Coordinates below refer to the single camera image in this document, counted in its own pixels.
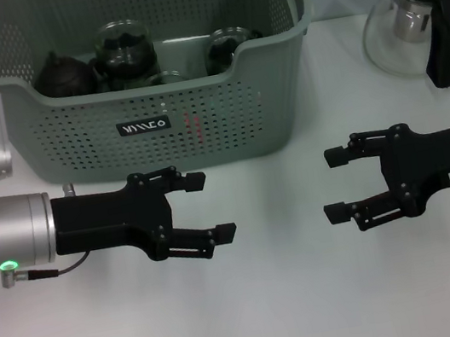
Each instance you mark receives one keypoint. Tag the grey-green perforated storage basket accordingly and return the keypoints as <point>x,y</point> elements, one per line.
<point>76,158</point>

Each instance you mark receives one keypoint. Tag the glass teacup black sleeve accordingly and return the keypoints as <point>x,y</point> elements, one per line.
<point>171,77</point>
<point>218,53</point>
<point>123,76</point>

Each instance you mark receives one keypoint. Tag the glass jar dark lid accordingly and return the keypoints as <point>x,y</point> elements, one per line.
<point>124,42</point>

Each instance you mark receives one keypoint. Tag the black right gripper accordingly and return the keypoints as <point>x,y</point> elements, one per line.
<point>436,167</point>

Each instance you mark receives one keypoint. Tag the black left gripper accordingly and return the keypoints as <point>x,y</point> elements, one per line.
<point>108,218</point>

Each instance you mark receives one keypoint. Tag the small black clay teapot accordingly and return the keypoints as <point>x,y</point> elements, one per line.
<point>63,76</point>

